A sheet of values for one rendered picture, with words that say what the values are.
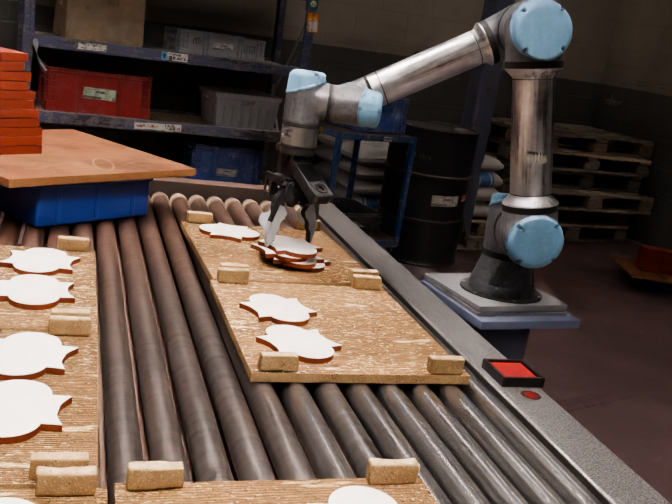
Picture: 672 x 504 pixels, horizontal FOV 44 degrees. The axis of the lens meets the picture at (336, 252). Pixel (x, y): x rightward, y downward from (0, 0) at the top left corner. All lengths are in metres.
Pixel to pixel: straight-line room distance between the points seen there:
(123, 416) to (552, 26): 1.08
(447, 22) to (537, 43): 5.43
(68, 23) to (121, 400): 4.52
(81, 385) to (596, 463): 0.69
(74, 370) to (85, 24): 4.49
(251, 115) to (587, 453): 4.83
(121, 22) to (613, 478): 4.84
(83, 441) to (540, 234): 1.06
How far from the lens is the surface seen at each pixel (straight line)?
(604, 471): 1.20
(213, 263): 1.69
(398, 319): 1.52
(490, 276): 1.91
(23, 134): 2.03
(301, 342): 1.31
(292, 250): 1.70
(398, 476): 0.99
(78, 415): 1.07
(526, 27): 1.69
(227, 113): 5.77
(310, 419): 1.14
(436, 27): 7.07
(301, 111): 1.68
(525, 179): 1.75
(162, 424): 1.09
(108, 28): 5.60
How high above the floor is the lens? 1.43
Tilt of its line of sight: 15 degrees down
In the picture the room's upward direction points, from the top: 9 degrees clockwise
